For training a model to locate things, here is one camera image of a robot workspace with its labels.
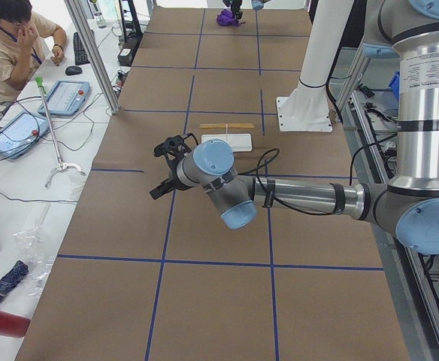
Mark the person in beige shirt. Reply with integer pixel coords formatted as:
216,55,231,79
0,0,68,104

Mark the right wooden rack rod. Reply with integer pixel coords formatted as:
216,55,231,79
199,123,255,129

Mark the black computer mouse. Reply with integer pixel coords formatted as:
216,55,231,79
65,65,83,76

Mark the far teach pendant tablet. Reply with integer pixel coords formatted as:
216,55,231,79
45,80,91,117

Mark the white towel rack base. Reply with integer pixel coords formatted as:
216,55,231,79
201,133,253,152

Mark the black keyboard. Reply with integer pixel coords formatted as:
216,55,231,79
73,32,89,65

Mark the crumpled clear plastic bag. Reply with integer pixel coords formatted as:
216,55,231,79
13,203,55,299

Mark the teach pendant tablet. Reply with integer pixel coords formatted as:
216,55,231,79
45,80,91,117
0,111,50,159

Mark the purple towel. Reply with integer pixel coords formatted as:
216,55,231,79
216,9,240,26

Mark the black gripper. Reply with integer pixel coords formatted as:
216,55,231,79
229,0,243,14
150,144,189,200

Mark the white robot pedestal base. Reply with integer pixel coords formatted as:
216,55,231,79
277,0,354,132

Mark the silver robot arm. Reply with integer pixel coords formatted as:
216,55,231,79
150,1,439,255
223,0,269,13

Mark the left wooden rack rod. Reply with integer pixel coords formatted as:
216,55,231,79
200,123,255,130

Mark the red cylinder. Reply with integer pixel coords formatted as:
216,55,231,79
0,311,31,338

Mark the folded dark blue umbrella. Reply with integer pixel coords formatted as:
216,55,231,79
0,260,29,303

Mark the wooden rack rod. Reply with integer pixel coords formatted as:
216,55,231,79
200,123,255,130
199,123,255,129

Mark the metal reacher grabber tool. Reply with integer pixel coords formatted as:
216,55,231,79
35,77,86,188

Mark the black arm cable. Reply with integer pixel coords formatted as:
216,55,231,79
238,112,401,216

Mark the near teach pendant tablet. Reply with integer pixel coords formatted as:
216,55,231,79
0,111,50,159

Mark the aluminium frame post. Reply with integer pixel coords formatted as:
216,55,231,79
65,0,120,114

